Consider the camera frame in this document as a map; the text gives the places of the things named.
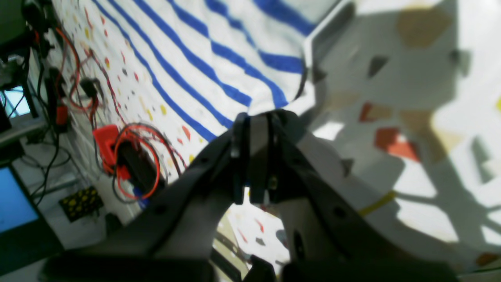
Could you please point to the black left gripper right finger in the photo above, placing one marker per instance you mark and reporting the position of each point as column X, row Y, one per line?
column 328, row 240

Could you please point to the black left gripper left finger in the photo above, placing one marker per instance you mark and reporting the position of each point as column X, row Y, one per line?
column 172, row 239

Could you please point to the computer monitor screen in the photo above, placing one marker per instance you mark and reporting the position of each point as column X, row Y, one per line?
column 15, row 209

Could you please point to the blue white striped t-shirt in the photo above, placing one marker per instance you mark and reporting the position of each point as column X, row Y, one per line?
column 189, row 67

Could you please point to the red black electronic module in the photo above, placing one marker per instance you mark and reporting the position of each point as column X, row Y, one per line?
column 129, row 157

